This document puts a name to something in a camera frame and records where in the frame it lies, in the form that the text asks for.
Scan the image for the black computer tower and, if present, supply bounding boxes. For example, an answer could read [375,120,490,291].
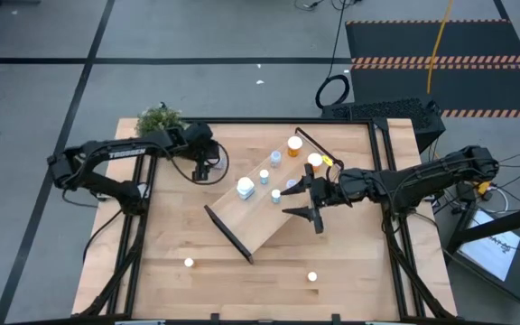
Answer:
[321,97,447,154]

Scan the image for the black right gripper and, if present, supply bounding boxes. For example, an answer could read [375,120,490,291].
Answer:
[279,162,349,236]

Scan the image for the wooden shelf with black ends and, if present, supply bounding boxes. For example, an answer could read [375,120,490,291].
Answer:
[203,127,344,266]

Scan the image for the black coiled floor cable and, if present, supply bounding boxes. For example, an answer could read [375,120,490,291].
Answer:
[314,0,351,110]

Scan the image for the black metal stand bar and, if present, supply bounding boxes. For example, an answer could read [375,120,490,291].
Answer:
[443,201,520,254]

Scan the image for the large orange bottle white cap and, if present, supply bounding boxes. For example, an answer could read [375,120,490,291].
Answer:
[286,135,304,158]
[306,152,324,172]

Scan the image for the black cables with connector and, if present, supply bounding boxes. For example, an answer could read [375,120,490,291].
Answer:
[293,0,365,11]

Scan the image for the black hazard-striped floor mat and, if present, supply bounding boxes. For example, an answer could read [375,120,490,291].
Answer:
[344,18,520,119]

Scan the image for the yellow floor cable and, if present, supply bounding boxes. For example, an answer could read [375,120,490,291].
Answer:
[425,0,454,95]

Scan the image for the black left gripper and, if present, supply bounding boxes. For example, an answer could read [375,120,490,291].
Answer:
[181,121,221,182]

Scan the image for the small green potted plant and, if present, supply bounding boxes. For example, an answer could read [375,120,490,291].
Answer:
[135,102,187,136]

